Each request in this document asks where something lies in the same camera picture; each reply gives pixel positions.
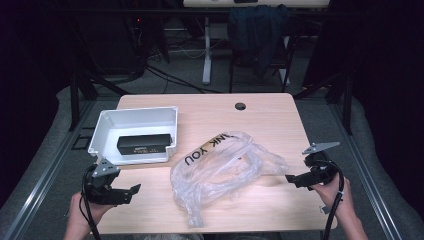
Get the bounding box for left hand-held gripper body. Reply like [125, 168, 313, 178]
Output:
[81, 158, 120, 205]

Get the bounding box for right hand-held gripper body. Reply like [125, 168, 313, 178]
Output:
[301, 141, 343, 186]

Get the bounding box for black box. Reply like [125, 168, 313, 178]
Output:
[116, 133, 173, 156]

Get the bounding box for white plastic bin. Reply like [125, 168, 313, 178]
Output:
[87, 106, 179, 167]

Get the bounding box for clear plastic bag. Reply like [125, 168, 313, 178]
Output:
[169, 130, 290, 229]

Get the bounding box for person's left hand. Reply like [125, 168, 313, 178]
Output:
[66, 192, 116, 231]

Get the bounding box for person's right hand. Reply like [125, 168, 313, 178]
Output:
[309, 178, 358, 223]

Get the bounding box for black metal stand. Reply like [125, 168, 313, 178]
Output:
[68, 73, 131, 132]
[293, 71, 354, 136]

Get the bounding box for black chair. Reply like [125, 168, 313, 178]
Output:
[228, 14, 299, 94]

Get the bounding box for dark blue jacket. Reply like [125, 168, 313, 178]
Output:
[227, 3, 291, 80]

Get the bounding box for white desk leg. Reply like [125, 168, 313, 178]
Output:
[202, 16, 213, 85]

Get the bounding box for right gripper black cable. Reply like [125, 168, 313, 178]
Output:
[321, 159, 346, 240]

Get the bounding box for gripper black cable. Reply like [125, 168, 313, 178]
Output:
[321, 159, 346, 240]
[78, 165, 103, 240]

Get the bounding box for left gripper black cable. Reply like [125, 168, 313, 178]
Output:
[78, 165, 103, 240]

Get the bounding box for metal floor rail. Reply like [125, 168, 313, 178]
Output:
[328, 99, 404, 240]
[3, 99, 98, 240]

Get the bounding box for black floor cables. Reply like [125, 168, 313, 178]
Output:
[145, 64, 222, 95]

